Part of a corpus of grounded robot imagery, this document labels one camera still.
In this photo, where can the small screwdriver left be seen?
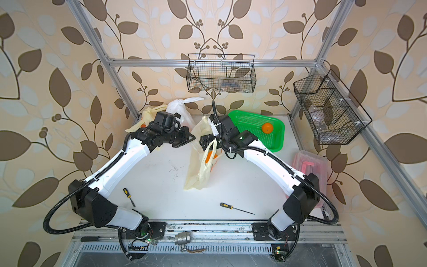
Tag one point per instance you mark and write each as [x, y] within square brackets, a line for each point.
[128, 195]

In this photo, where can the back wire basket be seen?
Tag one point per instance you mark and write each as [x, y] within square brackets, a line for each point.
[233, 73]

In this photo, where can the white plastic bag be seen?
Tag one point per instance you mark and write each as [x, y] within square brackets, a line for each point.
[179, 106]

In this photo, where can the yellow black screwdriver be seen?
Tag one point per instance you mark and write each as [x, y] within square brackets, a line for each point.
[224, 205]

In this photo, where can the green plastic basket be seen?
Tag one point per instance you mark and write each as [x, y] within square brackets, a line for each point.
[254, 122]

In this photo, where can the metal cylinder fitting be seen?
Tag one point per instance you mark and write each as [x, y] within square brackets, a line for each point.
[182, 238]

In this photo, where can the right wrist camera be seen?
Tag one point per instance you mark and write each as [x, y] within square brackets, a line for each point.
[215, 125]

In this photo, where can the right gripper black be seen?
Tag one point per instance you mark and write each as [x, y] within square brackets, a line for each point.
[204, 138]

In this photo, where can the right wire basket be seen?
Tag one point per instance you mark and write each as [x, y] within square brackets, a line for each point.
[333, 112]

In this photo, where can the orange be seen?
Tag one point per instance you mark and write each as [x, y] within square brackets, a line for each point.
[267, 128]
[209, 156]

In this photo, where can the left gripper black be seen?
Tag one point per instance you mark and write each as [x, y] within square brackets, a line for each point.
[184, 132]

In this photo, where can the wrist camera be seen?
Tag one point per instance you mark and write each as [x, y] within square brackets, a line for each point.
[215, 125]
[166, 118]

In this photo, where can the yellow plastic bag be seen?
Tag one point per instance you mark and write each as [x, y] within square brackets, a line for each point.
[198, 174]
[148, 115]

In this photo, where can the pink plastic box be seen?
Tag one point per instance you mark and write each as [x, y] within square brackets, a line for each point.
[308, 162]

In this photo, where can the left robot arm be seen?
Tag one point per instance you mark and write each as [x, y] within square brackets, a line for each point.
[90, 197]

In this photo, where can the wire basket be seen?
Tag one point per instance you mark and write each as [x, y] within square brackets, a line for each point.
[333, 112]
[233, 73]

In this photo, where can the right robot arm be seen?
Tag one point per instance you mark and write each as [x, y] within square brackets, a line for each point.
[302, 189]

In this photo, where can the black handled tool on rail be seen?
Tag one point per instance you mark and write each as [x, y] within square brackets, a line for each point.
[96, 239]

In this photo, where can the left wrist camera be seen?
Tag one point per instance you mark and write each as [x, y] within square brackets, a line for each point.
[166, 118]

